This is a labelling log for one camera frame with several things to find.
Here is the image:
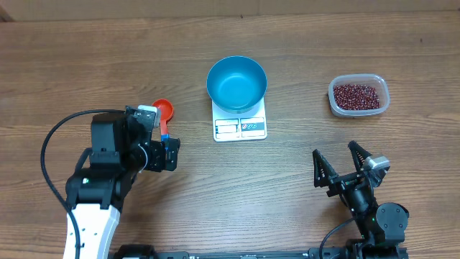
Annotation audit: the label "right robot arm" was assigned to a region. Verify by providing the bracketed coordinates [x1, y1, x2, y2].
[309, 140, 410, 259]

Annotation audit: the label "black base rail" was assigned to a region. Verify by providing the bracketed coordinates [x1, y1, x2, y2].
[109, 245, 409, 259]

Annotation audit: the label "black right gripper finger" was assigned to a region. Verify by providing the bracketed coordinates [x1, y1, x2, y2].
[348, 140, 372, 171]
[312, 149, 339, 188]

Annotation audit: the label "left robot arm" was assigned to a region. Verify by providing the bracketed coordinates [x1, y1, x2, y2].
[64, 105, 180, 258]

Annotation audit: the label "white digital kitchen scale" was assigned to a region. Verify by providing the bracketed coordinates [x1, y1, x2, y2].
[212, 99, 267, 142]

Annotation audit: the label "blue plastic bowl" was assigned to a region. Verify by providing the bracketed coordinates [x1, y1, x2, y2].
[206, 55, 268, 113]

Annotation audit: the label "clear plastic food container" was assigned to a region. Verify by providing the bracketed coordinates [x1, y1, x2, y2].
[328, 73, 390, 117]

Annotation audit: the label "red measuring scoop blue handle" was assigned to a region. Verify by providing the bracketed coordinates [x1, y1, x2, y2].
[152, 99, 175, 150]

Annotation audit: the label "red beans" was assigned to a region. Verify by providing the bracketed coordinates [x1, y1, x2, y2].
[333, 84, 380, 111]

